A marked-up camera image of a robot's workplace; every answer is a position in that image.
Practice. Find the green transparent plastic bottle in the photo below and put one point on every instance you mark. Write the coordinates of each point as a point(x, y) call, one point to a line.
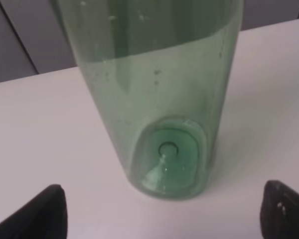
point(158, 73)

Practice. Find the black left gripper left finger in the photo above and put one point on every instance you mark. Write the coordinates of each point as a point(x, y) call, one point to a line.
point(43, 217)

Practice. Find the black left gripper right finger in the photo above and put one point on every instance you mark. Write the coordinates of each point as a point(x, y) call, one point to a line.
point(279, 213)

